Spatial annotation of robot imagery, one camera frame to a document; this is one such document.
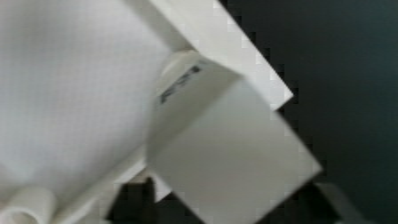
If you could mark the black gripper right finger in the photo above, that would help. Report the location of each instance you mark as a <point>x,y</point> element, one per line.
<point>324,207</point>

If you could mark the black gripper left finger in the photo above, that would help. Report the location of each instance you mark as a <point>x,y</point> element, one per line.
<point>134,205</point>

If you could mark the white leg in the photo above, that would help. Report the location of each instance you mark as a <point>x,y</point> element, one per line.
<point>224,151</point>

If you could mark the white desk top tray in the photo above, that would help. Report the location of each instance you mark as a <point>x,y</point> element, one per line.
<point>84,51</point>

